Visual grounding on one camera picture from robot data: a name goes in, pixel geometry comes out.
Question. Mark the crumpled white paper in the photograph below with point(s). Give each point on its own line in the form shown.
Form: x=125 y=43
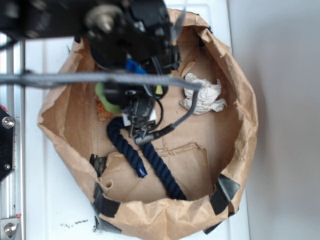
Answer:
x=207 y=99

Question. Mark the brown paper bag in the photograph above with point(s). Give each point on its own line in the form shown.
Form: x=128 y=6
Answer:
x=196 y=175

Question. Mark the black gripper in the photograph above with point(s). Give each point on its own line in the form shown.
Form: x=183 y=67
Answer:
x=137 y=105

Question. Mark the aluminium frame rail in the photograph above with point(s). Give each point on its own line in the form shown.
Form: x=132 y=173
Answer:
x=12 y=224

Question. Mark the black octagonal mount plate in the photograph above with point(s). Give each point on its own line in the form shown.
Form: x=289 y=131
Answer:
x=7 y=128

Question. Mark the orange plastic seashell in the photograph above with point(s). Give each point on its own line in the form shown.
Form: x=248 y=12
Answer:
x=102 y=114

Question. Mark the green plush animal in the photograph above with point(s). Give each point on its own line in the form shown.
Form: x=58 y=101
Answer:
x=112 y=108

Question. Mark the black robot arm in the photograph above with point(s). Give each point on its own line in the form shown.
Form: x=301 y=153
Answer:
x=134 y=41

